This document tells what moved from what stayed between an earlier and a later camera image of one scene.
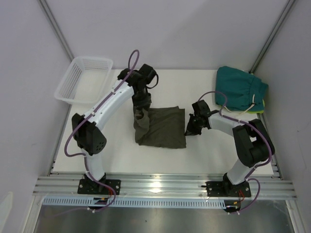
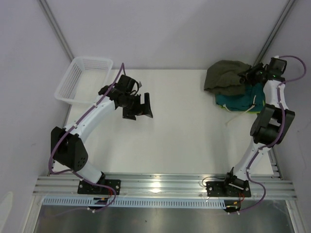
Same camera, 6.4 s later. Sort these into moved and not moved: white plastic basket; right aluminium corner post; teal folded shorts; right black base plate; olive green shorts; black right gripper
Moved: olive green shorts; black right gripper
Not moved: teal folded shorts; right aluminium corner post; white plastic basket; right black base plate
